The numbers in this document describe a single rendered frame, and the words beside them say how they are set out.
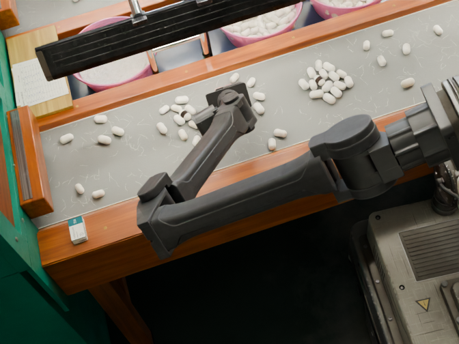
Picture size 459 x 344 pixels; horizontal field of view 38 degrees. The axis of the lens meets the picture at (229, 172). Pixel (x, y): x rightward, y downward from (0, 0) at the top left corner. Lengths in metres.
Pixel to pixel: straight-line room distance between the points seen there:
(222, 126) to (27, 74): 0.78
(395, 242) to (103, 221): 0.78
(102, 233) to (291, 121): 0.56
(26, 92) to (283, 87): 0.71
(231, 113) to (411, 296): 0.72
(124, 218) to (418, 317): 0.78
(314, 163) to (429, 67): 0.94
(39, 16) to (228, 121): 0.98
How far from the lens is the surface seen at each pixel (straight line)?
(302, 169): 0.97
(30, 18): 2.19
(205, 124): 1.50
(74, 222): 1.63
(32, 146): 1.70
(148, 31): 1.52
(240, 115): 1.42
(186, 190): 1.20
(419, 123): 0.92
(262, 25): 1.96
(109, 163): 1.74
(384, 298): 1.90
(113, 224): 1.62
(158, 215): 1.08
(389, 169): 0.95
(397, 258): 1.83
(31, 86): 1.94
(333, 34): 1.90
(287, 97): 1.78
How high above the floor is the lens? 2.13
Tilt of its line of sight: 57 degrees down
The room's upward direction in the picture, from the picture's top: 13 degrees counter-clockwise
